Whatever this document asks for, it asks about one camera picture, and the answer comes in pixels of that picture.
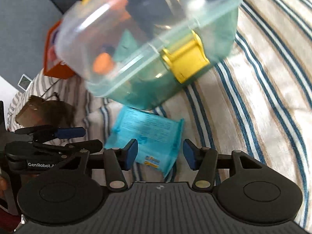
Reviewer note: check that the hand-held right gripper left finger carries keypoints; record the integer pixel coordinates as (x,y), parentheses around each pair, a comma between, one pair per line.
(131,153)

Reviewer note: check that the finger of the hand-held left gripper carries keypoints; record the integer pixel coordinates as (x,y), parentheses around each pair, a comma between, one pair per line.
(48,150)
(70,132)

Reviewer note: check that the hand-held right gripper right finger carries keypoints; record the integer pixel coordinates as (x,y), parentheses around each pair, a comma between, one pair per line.
(189,153)

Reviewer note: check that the blue wet wipes packet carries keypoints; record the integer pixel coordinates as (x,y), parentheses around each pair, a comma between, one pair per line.
(151,131)

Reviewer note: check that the orange cardboard box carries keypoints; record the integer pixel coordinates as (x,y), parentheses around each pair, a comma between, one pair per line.
(54,65)

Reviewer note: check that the brown plaid pouch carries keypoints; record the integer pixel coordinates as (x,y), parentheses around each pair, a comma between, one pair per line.
(48,113)

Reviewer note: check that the black striped blanket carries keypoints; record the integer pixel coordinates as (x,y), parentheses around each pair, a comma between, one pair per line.
(63,87)

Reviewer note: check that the white digital clock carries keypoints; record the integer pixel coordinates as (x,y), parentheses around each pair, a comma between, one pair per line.
(24,82)

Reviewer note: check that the blue striped bed sheet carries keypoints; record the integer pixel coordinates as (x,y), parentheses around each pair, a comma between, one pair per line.
(256,102)

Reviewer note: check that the clear storage box yellow latch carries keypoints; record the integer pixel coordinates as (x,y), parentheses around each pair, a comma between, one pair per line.
(151,41)

